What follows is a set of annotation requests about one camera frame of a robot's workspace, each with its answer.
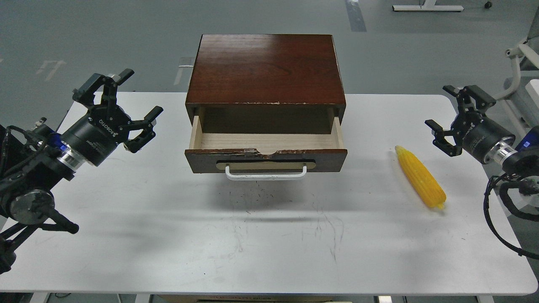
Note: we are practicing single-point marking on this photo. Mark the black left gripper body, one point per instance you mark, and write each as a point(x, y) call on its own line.
point(95, 135)

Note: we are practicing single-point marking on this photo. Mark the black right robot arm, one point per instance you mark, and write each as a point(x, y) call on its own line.
point(514, 162)

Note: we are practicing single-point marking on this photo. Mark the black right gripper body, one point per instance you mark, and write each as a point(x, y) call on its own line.
point(478, 136)

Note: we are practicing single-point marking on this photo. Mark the dark wooden cabinet box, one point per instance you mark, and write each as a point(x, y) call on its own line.
point(268, 83)

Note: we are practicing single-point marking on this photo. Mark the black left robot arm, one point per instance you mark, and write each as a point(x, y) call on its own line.
point(34, 160)

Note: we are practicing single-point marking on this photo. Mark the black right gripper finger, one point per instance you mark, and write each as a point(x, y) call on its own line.
point(472, 102)
point(440, 139)

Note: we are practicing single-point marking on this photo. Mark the white table base background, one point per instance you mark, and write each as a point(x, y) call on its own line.
point(428, 6)

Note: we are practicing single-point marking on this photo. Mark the yellow corn cob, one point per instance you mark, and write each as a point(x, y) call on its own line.
point(423, 182)

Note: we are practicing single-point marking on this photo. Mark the wooden drawer with white handle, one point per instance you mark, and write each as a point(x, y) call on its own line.
point(270, 156)

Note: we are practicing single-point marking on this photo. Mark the white frame stand right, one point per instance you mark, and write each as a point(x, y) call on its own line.
point(520, 96)

